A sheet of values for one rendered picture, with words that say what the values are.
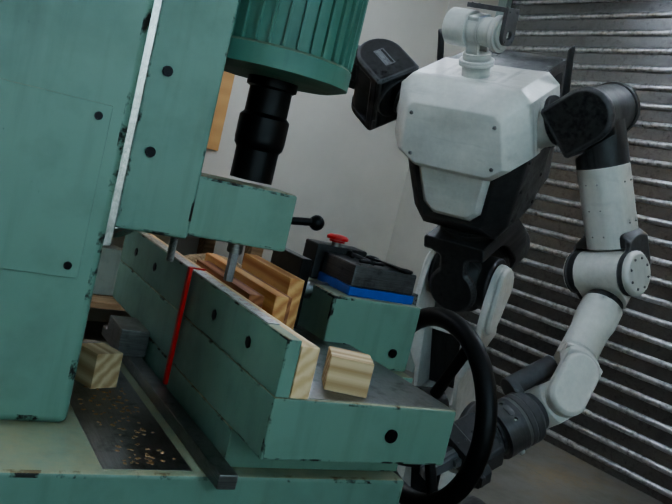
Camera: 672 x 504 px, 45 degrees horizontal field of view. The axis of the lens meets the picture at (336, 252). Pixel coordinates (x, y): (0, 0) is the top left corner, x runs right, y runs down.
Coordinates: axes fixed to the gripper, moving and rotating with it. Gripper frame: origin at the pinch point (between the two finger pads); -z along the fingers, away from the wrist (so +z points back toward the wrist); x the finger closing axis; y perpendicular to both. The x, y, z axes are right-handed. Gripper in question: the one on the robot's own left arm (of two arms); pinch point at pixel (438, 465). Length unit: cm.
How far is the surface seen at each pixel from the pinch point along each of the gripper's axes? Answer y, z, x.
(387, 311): 31.8, -6.2, 5.3
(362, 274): 36.5, -7.9, 8.6
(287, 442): 44, -30, -14
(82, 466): 44, -47, -7
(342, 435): 42, -25, -15
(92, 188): 61, -37, 10
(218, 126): -135, 91, 319
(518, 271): -198, 203, 184
